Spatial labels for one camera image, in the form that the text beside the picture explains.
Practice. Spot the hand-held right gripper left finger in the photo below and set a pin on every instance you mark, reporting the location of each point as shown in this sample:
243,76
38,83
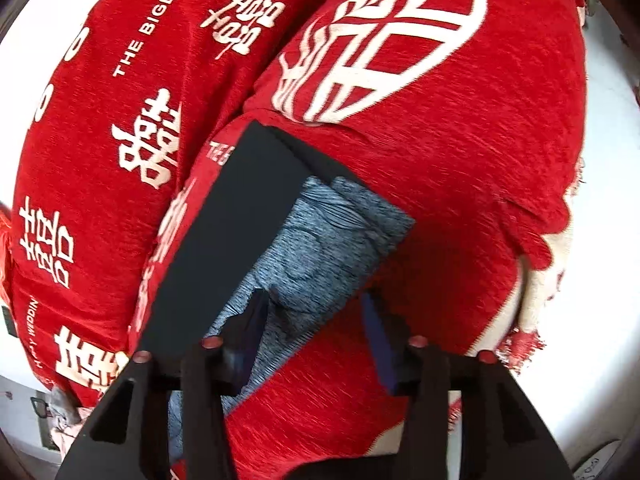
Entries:
247,340

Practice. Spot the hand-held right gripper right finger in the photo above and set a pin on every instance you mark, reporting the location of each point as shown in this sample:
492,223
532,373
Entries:
376,345

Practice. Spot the black pants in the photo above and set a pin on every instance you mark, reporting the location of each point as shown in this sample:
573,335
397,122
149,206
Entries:
215,240

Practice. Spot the blue grey patterned pants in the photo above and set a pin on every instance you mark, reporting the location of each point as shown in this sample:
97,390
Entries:
320,250

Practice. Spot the red printed seat cover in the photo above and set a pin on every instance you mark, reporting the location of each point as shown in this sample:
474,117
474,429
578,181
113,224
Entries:
450,170

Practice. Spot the grey garment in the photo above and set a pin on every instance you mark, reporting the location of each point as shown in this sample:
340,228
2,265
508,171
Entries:
62,400

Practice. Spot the pink garment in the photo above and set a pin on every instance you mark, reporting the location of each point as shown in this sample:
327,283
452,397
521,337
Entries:
70,432

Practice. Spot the red printed backrest cushion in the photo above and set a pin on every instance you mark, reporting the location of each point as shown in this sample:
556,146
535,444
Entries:
110,110

